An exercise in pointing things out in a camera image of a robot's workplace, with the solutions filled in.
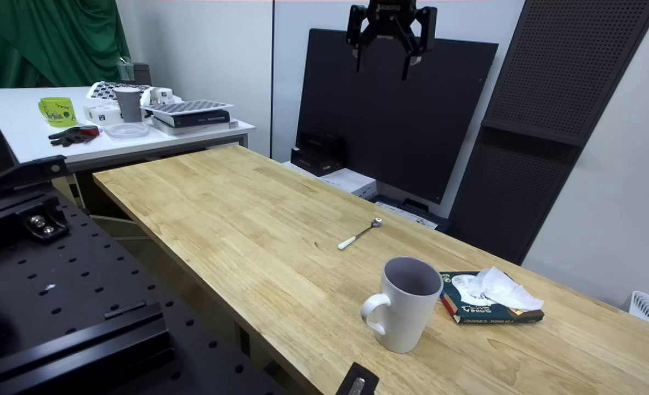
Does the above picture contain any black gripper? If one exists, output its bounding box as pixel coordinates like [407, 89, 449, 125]
[347, 0, 436, 78]

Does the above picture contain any white handled metal spoon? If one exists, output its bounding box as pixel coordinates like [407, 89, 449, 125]
[336, 218, 384, 250]

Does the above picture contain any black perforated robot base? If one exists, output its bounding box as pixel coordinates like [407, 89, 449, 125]
[0, 158, 285, 395]

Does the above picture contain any grey cup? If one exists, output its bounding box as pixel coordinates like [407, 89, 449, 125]
[115, 86, 142, 123]

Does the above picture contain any large black monitor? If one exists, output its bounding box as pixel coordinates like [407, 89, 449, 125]
[296, 28, 497, 202]

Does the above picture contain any small black box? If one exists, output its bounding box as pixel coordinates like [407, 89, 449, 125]
[291, 140, 347, 175]

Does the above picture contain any white box under monitor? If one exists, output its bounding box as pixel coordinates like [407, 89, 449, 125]
[321, 169, 377, 201]

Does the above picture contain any dark perforated panel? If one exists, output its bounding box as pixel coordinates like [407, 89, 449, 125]
[447, 0, 649, 264]

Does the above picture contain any black book under board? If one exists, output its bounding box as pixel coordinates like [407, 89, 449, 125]
[152, 111, 233, 131]

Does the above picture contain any black white patterned board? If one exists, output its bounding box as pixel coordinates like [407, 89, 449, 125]
[148, 100, 233, 116]

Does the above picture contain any crumpled white paper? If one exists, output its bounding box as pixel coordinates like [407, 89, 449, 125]
[451, 268, 543, 312]

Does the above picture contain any white mug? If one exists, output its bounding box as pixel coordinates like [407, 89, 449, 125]
[360, 257, 443, 353]

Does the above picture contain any red black tool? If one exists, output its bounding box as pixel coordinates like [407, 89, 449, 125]
[49, 125, 99, 148]

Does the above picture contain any yellow green pouch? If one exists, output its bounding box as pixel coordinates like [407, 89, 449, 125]
[37, 98, 76, 128]

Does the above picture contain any white side table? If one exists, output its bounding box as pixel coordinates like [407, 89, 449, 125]
[0, 86, 254, 171]

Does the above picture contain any green curtain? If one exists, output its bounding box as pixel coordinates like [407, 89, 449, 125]
[0, 0, 130, 89]

